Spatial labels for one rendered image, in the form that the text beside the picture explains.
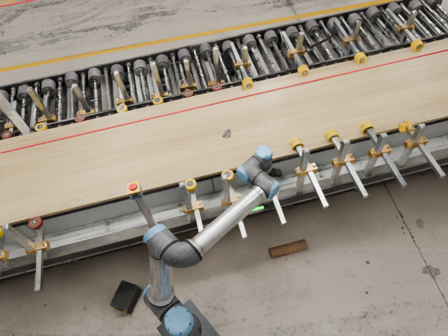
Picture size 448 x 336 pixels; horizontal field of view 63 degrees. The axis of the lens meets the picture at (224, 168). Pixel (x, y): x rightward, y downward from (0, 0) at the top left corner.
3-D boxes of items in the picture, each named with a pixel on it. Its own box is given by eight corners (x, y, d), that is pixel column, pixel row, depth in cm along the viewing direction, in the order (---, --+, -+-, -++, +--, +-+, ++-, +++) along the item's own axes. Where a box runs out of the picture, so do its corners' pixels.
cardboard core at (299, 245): (307, 246, 293) (271, 256, 291) (306, 250, 300) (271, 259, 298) (304, 237, 298) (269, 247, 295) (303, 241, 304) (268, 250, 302)
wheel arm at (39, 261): (43, 291, 215) (39, 289, 212) (37, 293, 215) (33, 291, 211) (45, 226, 239) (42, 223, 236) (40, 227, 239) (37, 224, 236)
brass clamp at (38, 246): (50, 251, 229) (46, 248, 225) (28, 257, 228) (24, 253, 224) (50, 242, 233) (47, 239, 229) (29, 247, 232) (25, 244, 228)
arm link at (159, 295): (159, 325, 206) (158, 255, 154) (141, 303, 214) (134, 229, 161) (180, 308, 215) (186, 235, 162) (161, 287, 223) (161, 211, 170)
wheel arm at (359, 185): (367, 197, 220) (369, 194, 217) (361, 199, 219) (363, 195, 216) (333, 135, 247) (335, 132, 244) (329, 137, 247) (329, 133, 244)
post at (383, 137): (368, 178, 259) (389, 135, 219) (363, 179, 258) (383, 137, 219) (366, 174, 261) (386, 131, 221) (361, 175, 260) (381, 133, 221)
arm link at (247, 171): (250, 180, 181) (267, 165, 185) (233, 167, 186) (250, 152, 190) (250, 189, 188) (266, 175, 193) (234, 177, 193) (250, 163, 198)
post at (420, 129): (401, 170, 261) (427, 126, 221) (396, 171, 260) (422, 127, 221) (399, 166, 263) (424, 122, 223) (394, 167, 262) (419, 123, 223)
